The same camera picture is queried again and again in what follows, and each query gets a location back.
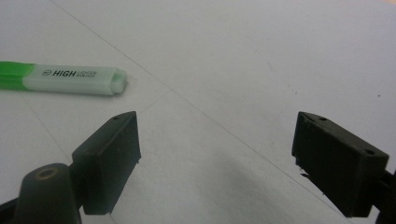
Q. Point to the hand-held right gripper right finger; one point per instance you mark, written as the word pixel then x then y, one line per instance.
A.
pixel 337 165

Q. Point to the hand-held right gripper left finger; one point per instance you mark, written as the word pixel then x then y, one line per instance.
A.
pixel 107 163

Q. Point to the green highlighter pen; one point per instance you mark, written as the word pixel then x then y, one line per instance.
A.
pixel 67 79

